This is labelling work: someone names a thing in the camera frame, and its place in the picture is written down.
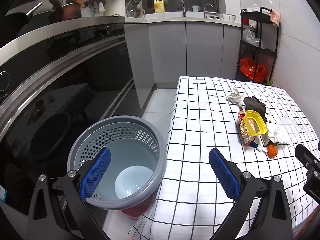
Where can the yellow plastic lid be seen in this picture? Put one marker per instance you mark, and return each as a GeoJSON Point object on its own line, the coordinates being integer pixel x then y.
{"type": "Point", "coordinates": [263, 126]}

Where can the copper pot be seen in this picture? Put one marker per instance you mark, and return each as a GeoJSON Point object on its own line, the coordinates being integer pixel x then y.
{"type": "Point", "coordinates": [71, 11]}

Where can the steel basin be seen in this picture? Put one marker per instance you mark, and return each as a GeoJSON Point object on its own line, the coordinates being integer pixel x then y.
{"type": "Point", "coordinates": [226, 17]}

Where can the small chrome faucet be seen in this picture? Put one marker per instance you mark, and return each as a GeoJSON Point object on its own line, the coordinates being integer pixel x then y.
{"type": "Point", "coordinates": [205, 8]}

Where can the large chrome faucet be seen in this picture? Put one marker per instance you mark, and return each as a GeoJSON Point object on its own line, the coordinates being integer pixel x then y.
{"type": "Point", "coordinates": [183, 8]}

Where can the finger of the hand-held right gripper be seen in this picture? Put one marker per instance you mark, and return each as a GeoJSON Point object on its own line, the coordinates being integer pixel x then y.
{"type": "Point", "coordinates": [303, 155]}

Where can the black built-in oven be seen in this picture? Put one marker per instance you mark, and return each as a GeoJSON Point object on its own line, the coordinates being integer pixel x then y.
{"type": "Point", "coordinates": [62, 62]}

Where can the dark cloth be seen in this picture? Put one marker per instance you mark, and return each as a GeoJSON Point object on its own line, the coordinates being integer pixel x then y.
{"type": "Point", "coordinates": [255, 103]}

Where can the white paper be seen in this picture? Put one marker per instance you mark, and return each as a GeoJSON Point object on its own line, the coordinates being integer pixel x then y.
{"type": "Point", "coordinates": [278, 132]}

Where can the white checked tablecloth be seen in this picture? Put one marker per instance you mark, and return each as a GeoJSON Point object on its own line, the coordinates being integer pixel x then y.
{"type": "Point", "coordinates": [200, 120]}

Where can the black shelf rack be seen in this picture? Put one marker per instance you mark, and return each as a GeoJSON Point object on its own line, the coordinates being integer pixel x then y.
{"type": "Point", "coordinates": [260, 51]}

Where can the white tissue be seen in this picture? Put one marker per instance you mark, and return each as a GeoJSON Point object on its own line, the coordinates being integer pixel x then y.
{"type": "Point", "coordinates": [235, 97]}

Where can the grey kitchen cabinet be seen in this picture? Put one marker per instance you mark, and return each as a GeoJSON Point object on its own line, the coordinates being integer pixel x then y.
{"type": "Point", "coordinates": [167, 50]}

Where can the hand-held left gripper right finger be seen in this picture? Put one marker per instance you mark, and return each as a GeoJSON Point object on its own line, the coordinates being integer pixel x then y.
{"type": "Point", "coordinates": [223, 173]}

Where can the orange peel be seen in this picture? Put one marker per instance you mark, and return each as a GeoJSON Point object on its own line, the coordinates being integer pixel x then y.
{"type": "Point", "coordinates": [272, 151]}

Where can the black frying pan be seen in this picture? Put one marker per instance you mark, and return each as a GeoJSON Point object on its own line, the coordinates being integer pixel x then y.
{"type": "Point", "coordinates": [33, 9]}

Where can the red plastic bag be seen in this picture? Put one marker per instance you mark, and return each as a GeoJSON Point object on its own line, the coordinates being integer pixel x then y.
{"type": "Point", "coordinates": [252, 70]}

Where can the red checked cloth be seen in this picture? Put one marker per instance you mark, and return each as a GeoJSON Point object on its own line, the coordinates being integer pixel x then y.
{"type": "Point", "coordinates": [275, 17]}

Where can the grey perforated trash bin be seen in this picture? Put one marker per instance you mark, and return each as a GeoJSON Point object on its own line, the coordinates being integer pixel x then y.
{"type": "Point", "coordinates": [160, 160]}

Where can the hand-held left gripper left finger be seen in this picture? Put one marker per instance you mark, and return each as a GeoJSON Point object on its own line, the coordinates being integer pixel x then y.
{"type": "Point", "coordinates": [96, 172]}

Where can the clear plastic wrap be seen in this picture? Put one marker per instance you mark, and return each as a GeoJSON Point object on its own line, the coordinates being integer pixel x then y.
{"type": "Point", "coordinates": [293, 127]}

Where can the clear plastic bag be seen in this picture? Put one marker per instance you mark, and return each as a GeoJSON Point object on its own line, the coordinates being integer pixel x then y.
{"type": "Point", "coordinates": [250, 36]}

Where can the green leafy vegetable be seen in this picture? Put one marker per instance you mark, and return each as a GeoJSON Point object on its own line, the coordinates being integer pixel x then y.
{"type": "Point", "coordinates": [268, 82]}

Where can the white and green medicine box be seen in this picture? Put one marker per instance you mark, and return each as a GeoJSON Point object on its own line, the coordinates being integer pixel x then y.
{"type": "Point", "coordinates": [266, 138]}

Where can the yellow detergent bottle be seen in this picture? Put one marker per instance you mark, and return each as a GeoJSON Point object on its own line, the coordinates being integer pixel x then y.
{"type": "Point", "coordinates": [159, 6]}

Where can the white cup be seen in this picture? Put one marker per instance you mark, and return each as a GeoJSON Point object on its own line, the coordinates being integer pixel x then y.
{"type": "Point", "coordinates": [195, 8]}

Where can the red snack packet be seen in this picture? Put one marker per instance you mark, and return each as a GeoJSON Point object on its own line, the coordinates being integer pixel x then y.
{"type": "Point", "coordinates": [243, 127]}

